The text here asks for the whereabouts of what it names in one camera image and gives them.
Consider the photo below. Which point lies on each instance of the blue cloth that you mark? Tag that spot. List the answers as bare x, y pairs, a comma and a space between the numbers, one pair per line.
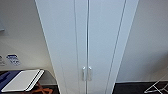
5, 77

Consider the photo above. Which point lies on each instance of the wall sign blue print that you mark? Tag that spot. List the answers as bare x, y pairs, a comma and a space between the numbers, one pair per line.
13, 60

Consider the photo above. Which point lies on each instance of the wall sign grey print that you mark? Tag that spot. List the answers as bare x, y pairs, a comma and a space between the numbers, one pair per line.
1, 60

